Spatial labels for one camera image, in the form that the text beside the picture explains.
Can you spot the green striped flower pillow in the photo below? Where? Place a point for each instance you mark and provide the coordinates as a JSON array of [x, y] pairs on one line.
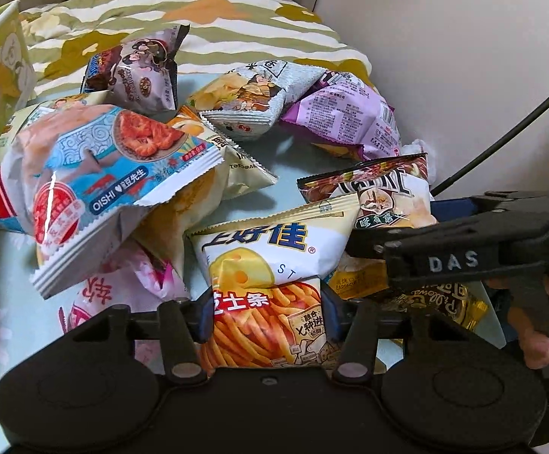
[[236, 23]]

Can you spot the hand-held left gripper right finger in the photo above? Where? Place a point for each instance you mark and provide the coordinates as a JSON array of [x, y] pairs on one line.
[[333, 317]]

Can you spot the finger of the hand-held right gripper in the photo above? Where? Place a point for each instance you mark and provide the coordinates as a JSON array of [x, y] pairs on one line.
[[373, 243], [511, 204]]

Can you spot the plain yellow snack bag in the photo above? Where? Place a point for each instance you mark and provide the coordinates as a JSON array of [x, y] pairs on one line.
[[175, 227]]

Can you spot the brown white snack bag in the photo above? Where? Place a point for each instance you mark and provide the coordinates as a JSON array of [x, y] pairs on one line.
[[388, 198]]

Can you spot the person's right hand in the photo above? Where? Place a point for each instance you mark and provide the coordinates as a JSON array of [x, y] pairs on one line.
[[539, 352]]

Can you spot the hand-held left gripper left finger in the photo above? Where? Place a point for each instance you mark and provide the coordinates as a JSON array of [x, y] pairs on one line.
[[201, 321]]

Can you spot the gold black snack bag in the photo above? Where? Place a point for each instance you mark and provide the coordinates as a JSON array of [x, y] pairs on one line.
[[449, 305]]

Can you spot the pink white snack bag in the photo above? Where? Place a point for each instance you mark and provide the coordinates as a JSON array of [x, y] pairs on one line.
[[114, 274]]

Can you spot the daisy print blue cloth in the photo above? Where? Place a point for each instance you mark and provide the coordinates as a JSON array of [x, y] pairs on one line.
[[284, 163]]

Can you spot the grey white chips bag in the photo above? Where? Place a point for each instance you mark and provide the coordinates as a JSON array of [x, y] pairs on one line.
[[246, 99]]

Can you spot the yellow white cheese stick bag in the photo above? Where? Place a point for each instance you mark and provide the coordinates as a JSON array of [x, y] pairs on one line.
[[255, 255]]

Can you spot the small yellow snack packet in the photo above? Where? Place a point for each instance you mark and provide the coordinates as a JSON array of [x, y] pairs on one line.
[[357, 279]]

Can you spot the pale yellow cartoon snack bag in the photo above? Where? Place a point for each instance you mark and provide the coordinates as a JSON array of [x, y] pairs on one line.
[[241, 175]]

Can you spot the blue red snack bag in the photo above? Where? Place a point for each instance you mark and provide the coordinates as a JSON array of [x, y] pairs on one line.
[[90, 161]]

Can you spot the brown purple snack bag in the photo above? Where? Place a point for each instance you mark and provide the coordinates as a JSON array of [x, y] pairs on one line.
[[137, 75]]

